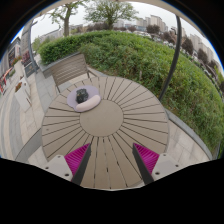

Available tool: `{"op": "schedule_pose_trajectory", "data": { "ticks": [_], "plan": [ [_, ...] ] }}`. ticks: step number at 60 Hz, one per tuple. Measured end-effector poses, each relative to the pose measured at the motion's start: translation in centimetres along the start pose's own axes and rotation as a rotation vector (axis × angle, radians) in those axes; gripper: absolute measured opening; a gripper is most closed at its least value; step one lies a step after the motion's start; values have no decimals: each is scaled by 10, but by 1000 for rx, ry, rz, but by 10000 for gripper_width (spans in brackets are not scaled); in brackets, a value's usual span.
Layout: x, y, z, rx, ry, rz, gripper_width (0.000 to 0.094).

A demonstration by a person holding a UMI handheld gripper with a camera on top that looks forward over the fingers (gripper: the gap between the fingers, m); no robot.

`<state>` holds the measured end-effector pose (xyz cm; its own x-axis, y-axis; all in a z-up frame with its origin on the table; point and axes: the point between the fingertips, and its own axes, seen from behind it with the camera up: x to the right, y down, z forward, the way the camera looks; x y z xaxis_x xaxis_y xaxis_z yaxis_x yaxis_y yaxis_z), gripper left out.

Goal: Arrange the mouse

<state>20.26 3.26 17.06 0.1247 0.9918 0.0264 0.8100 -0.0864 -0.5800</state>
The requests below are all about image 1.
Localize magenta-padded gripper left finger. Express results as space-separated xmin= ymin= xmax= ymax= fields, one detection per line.
xmin=43 ymin=143 xmax=92 ymax=186

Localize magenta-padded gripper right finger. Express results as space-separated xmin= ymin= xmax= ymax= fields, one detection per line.
xmin=131 ymin=143 xmax=184 ymax=186

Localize black computer mouse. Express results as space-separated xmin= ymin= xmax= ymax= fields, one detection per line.
xmin=75 ymin=87 xmax=90 ymax=104

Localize lavender mouse pad with wrist rest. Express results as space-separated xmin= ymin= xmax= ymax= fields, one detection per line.
xmin=66 ymin=85 xmax=102 ymax=113

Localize white planter box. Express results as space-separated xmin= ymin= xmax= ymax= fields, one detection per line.
xmin=13 ymin=81 xmax=33 ymax=113

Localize slatted wooden chair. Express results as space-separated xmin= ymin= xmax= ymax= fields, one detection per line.
xmin=49 ymin=53 xmax=98 ymax=94

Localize green hedge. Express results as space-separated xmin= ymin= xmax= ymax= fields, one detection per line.
xmin=38 ymin=29 xmax=224 ymax=158

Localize black curved umbrella pole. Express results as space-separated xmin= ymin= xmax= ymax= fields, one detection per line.
xmin=158 ymin=14 xmax=183 ymax=103

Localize grey sign pillar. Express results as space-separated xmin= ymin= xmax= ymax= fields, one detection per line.
xmin=20 ymin=21 xmax=39 ymax=78

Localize thin-trunk tree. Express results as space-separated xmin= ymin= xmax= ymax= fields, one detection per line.
xmin=49 ymin=0 xmax=89 ymax=38

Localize distant apartment buildings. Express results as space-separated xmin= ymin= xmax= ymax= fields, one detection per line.
xmin=136 ymin=13 xmax=218 ymax=64

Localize round-crowned tree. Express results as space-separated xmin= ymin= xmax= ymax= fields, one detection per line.
xmin=83 ymin=0 xmax=139 ymax=31

